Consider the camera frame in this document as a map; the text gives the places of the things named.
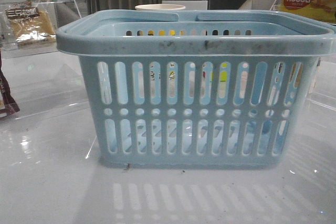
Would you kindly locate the brown snack packet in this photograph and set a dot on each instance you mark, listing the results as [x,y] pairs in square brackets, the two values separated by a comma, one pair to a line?
[8,103]

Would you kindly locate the light blue plastic basket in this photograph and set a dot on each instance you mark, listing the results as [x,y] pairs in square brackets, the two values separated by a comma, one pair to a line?
[147,77]

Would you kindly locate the bread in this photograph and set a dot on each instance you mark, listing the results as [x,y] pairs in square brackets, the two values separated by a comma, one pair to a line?
[30,25]

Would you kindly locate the clear acrylic display shelf left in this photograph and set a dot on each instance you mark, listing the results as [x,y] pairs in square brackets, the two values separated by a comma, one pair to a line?
[43,80]

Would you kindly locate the orange snack box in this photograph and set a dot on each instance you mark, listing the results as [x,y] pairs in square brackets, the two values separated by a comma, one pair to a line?
[301,81]

